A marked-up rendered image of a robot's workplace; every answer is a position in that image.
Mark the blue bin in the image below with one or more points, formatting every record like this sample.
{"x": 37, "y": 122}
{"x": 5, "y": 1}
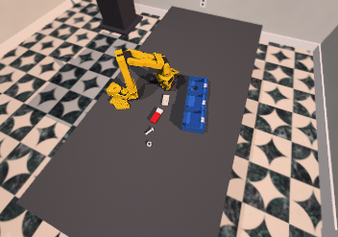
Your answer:
{"x": 195, "y": 105}

